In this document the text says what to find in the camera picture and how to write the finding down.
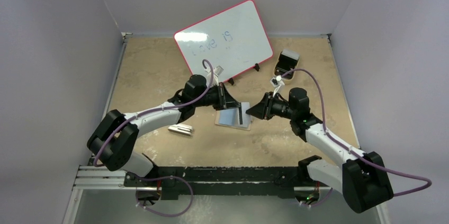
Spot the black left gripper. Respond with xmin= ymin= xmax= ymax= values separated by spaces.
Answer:
xmin=194 ymin=83 xmax=241 ymax=112

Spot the stack of grey cards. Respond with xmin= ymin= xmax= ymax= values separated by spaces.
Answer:
xmin=281 ymin=49 xmax=300 ymax=60

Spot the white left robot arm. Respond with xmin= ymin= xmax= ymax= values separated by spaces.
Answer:
xmin=87 ymin=75 xmax=241 ymax=186

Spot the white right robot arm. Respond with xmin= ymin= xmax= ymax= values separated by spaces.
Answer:
xmin=246 ymin=87 xmax=393 ymax=213

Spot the grey card with stripe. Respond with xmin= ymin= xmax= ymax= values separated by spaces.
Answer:
xmin=235 ymin=102 xmax=252 ymax=128

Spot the black whiteboard stand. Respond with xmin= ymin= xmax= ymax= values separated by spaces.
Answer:
xmin=227 ymin=63 xmax=260 ymax=86

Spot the pink framed whiteboard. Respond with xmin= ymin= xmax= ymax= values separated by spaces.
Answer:
xmin=174 ymin=0 xmax=274 ymax=82

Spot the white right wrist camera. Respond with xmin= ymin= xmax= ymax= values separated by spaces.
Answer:
xmin=270 ymin=75 xmax=285 ymax=98

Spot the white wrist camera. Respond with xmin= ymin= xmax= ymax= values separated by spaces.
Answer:
xmin=270 ymin=75 xmax=285 ymax=98
xmin=205 ymin=66 xmax=224 ymax=87

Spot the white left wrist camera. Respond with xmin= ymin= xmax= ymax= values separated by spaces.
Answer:
xmin=205 ymin=66 xmax=224 ymax=87

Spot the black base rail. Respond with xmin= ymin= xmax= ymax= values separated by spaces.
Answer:
xmin=124 ymin=166 xmax=329 ymax=203

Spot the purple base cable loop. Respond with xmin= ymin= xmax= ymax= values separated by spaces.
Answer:
xmin=136 ymin=175 xmax=195 ymax=218

